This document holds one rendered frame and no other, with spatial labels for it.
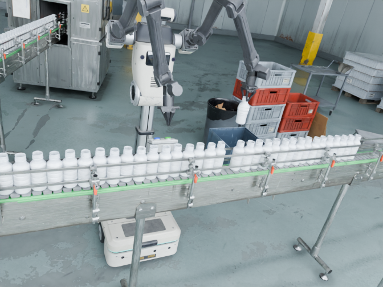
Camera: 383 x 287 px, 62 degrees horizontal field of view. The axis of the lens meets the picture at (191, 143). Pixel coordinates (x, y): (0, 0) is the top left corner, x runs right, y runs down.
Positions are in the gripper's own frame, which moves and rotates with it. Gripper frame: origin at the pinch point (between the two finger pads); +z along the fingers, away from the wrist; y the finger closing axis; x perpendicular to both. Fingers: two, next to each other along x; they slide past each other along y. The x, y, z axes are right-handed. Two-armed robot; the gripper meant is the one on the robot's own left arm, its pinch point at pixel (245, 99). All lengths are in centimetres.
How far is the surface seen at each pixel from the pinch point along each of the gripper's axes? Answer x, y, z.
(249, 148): 12.1, -32.7, 16.7
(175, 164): 53, -35, 24
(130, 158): 75, -36, 19
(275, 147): -5.7, -31.3, 16.4
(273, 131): -165, 159, 90
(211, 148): 35, -34, 16
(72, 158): 99, -37, 18
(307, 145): -29.3, -30.2, 15.8
